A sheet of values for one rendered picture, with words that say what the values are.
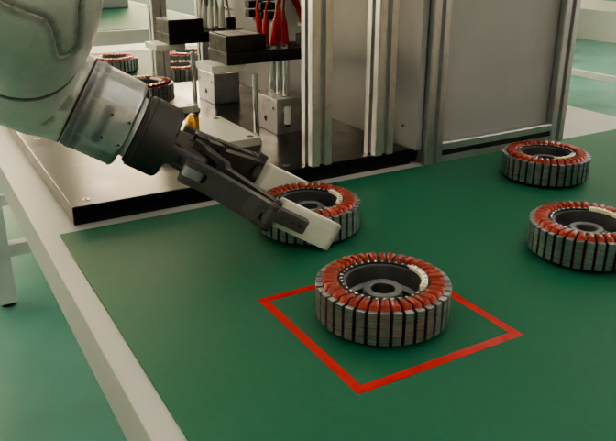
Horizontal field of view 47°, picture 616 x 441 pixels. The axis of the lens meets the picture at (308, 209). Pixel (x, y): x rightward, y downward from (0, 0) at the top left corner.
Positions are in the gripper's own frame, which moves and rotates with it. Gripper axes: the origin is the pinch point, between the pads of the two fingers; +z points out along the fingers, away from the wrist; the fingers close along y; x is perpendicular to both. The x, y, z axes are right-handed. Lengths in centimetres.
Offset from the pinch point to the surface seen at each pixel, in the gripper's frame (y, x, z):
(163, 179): -14.1, -7.9, -13.4
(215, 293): 13.6, -7.3, -8.4
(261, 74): -66, 4, 1
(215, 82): -55, 0, -7
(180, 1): -534, -22, 5
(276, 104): -32.5, 4.5, -1.1
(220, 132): -31.0, -2.9, -6.8
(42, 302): -134, -97, -12
